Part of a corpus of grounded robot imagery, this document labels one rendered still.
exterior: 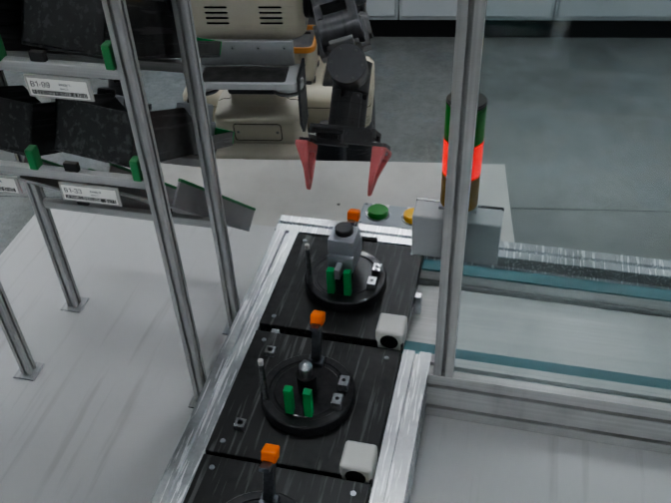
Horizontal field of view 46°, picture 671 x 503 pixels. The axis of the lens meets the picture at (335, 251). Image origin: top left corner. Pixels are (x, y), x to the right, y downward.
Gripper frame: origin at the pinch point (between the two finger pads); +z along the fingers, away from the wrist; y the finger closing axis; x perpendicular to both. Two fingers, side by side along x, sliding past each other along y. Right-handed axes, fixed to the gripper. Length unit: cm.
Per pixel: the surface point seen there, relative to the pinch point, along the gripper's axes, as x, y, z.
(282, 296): 9.6, -9.8, 19.1
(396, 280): 15.8, 8.6, 14.2
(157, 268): 27, -41, 19
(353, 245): 5.1, 2.4, 8.7
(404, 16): 295, -41, -107
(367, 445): -13.2, 11.2, 35.5
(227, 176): 53, -38, -2
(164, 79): 253, -152, -57
